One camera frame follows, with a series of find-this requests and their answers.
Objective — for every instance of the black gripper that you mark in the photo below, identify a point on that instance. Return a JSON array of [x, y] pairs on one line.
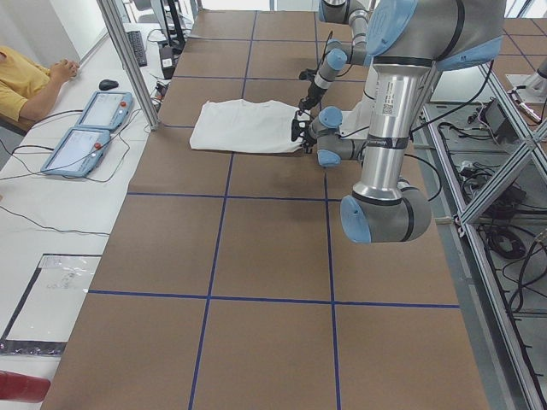
[[312, 92], [304, 131]]

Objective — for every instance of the white long-sleeve printed shirt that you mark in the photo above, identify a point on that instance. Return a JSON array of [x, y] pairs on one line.
[[245, 127]]

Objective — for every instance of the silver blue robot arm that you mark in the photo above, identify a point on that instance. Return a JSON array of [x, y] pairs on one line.
[[346, 34], [405, 45]]

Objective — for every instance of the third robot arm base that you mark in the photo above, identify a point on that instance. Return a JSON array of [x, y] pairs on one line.
[[529, 88]]

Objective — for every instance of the black keyboard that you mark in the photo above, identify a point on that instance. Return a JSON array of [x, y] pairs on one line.
[[135, 40]]

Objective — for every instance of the far blue teach pendant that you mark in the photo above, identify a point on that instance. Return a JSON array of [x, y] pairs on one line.
[[106, 110]]

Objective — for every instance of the blue teach pendant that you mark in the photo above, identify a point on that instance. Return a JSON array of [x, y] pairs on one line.
[[77, 153], [106, 110]]

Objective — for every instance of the black computer mouse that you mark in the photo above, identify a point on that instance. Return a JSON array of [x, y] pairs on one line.
[[107, 84]]

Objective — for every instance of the near blue teach pendant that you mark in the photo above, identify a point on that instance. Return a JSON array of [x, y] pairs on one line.
[[77, 153]]

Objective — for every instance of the person in yellow shirt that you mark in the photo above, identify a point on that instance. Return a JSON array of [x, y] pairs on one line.
[[29, 90]]

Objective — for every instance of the clear plastic bag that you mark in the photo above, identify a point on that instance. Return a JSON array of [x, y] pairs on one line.
[[44, 317]]

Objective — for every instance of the red fire extinguisher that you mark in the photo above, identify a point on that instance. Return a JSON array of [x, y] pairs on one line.
[[23, 388]]

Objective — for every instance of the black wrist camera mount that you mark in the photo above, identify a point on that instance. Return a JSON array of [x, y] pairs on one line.
[[307, 74], [300, 126]]

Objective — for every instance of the aluminium frame post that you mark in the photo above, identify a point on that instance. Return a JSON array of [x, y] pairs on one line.
[[118, 36]]

